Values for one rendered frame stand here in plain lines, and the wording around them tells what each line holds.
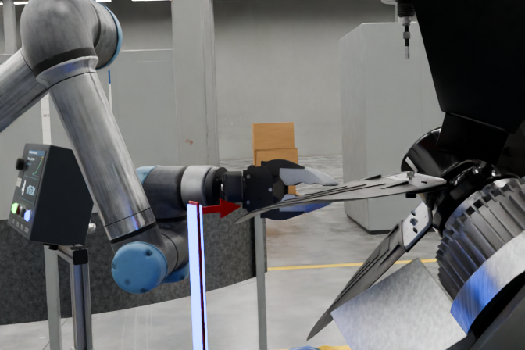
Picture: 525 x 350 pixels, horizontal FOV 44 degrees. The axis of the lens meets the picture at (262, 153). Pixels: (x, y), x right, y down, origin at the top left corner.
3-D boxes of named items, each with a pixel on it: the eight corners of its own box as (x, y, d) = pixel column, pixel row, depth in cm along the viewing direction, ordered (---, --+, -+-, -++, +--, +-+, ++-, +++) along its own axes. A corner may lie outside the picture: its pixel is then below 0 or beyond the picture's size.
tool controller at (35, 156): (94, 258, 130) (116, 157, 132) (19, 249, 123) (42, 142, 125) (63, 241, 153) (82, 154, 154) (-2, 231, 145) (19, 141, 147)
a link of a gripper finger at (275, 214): (308, 191, 99) (257, 187, 103) (305, 191, 98) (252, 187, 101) (307, 222, 99) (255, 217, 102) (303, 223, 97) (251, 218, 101)
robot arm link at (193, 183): (180, 165, 105) (180, 216, 104) (206, 165, 103) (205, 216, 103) (203, 166, 112) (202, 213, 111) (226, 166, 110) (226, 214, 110)
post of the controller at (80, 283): (93, 348, 125) (87, 248, 124) (77, 352, 123) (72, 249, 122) (89, 344, 128) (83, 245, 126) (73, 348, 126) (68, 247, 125)
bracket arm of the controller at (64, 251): (88, 263, 124) (87, 248, 124) (73, 266, 122) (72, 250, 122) (60, 244, 144) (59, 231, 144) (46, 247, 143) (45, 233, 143)
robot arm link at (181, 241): (133, 290, 104) (130, 222, 104) (151, 273, 115) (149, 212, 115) (180, 290, 103) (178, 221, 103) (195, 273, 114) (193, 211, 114)
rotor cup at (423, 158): (537, 181, 99) (484, 127, 107) (490, 166, 89) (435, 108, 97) (473, 245, 105) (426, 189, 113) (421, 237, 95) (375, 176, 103)
